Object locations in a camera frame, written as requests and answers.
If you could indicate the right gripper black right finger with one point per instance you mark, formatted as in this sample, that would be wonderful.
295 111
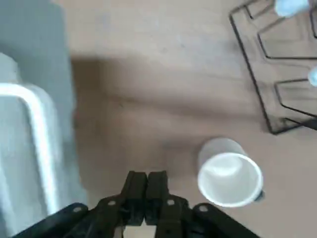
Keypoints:
173 213

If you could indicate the white cup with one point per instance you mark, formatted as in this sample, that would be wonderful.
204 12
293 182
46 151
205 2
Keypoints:
227 178

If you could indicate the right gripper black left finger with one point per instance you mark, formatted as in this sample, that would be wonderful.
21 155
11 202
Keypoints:
109 213

